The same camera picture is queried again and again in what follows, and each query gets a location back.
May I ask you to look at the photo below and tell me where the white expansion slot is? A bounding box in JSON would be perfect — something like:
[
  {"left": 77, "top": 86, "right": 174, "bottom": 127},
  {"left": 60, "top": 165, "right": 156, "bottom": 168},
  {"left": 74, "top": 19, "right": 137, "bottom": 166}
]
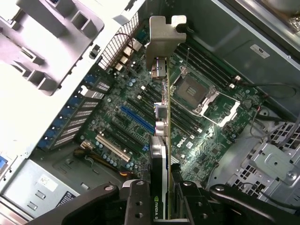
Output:
[{"left": 95, "top": 134, "right": 132, "bottom": 162}]

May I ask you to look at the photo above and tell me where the green motherboard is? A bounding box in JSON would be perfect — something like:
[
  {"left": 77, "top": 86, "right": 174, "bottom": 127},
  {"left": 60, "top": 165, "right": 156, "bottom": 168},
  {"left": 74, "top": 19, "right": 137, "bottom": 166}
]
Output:
[{"left": 76, "top": 23, "right": 269, "bottom": 188}]

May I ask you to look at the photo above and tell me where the blue expansion slot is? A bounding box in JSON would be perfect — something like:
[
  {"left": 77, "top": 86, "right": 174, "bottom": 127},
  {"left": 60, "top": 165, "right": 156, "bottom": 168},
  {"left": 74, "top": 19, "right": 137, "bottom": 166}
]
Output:
[{"left": 120, "top": 105, "right": 155, "bottom": 133}]

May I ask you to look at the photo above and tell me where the silver disk bay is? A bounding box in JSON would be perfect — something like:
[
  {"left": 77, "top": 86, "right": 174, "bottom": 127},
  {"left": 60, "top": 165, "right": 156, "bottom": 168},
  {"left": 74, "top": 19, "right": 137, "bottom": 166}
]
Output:
[{"left": 208, "top": 121, "right": 300, "bottom": 207}]

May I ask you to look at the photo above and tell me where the metal socket cover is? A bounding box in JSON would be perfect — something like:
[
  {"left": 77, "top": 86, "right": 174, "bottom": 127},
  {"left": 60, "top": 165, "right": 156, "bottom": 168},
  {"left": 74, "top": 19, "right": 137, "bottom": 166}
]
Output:
[{"left": 201, "top": 92, "right": 242, "bottom": 128}]

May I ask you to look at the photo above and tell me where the gray power supply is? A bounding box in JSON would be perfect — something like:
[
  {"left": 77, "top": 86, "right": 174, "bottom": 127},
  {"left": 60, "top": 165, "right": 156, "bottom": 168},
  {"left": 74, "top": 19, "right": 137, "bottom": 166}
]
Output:
[{"left": 0, "top": 159, "right": 122, "bottom": 225}]

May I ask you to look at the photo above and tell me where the CPU socket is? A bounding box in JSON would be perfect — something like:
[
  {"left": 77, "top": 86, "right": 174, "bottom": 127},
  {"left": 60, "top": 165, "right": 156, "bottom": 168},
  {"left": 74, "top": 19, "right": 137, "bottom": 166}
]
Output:
[{"left": 170, "top": 67, "right": 220, "bottom": 117}]

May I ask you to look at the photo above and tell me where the blue case latch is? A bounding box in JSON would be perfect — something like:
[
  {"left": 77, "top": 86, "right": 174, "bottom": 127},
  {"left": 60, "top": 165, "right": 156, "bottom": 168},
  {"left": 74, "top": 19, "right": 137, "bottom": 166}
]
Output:
[{"left": 0, "top": 153, "right": 7, "bottom": 180}]

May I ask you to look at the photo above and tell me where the thin locking lever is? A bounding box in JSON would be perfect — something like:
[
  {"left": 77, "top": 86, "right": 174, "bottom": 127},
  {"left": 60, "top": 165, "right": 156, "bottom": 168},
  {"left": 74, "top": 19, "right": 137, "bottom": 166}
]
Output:
[{"left": 183, "top": 48, "right": 191, "bottom": 71}]

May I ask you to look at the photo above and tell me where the gray parts rack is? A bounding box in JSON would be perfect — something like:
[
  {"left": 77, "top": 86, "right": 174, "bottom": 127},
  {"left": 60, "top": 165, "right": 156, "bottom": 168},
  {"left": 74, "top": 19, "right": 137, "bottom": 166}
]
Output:
[{"left": 0, "top": 0, "right": 105, "bottom": 97}]

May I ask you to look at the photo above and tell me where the open black PC case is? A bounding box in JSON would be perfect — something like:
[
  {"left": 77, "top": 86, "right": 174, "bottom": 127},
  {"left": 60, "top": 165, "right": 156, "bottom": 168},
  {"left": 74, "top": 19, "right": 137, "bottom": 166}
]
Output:
[{"left": 0, "top": 0, "right": 300, "bottom": 225}]

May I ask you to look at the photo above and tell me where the yellow black wire bundle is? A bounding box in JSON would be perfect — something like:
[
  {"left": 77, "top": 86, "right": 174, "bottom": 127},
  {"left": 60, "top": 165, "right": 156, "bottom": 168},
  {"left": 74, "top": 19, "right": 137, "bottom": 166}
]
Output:
[{"left": 73, "top": 147, "right": 141, "bottom": 180}]

